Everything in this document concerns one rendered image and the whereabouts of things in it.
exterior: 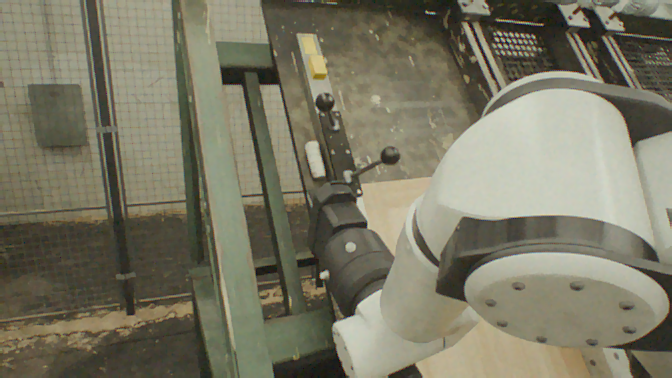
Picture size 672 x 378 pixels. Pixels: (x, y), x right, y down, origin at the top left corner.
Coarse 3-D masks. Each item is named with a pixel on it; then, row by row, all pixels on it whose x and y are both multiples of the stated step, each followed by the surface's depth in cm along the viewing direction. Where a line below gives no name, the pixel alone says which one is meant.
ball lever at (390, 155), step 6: (384, 150) 73; (390, 150) 73; (396, 150) 73; (384, 156) 73; (390, 156) 72; (396, 156) 73; (378, 162) 75; (384, 162) 73; (390, 162) 73; (396, 162) 73; (360, 168) 78; (366, 168) 77; (342, 174) 79; (348, 174) 79; (354, 174) 78; (360, 174) 78; (348, 180) 79
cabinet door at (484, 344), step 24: (384, 192) 85; (408, 192) 87; (384, 216) 83; (384, 240) 81; (480, 336) 80; (504, 336) 82; (432, 360) 74; (456, 360) 76; (480, 360) 78; (504, 360) 79; (528, 360) 81; (552, 360) 83; (576, 360) 85
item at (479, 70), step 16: (464, 0) 108; (480, 0) 111; (448, 16) 115; (464, 16) 109; (480, 16) 110; (448, 32) 115; (464, 32) 109; (480, 32) 111; (464, 48) 110; (480, 48) 110; (464, 64) 111; (480, 64) 105; (464, 80) 111; (480, 80) 106; (496, 80) 106; (480, 96) 106; (480, 112) 107; (592, 352) 84; (608, 352) 82; (592, 368) 84; (608, 368) 81; (624, 368) 82
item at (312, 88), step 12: (300, 36) 92; (312, 36) 93; (300, 48) 91; (300, 60) 91; (300, 72) 92; (312, 84) 88; (324, 84) 89; (312, 96) 87; (312, 108) 87; (336, 108) 87; (312, 120) 88; (324, 144) 83; (324, 156) 84; (360, 204) 80
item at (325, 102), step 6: (318, 96) 73; (324, 96) 72; (330, 96) 73; (318, 102) 73; (324, 102) 72; (330, 102) 72; (318, 108) 73; (324, 108) 73; (330, 108) 73; (330, 114) 78; (330, 120) 80; (336, 120) 83; (330, 126) 83; (336, 126) 83
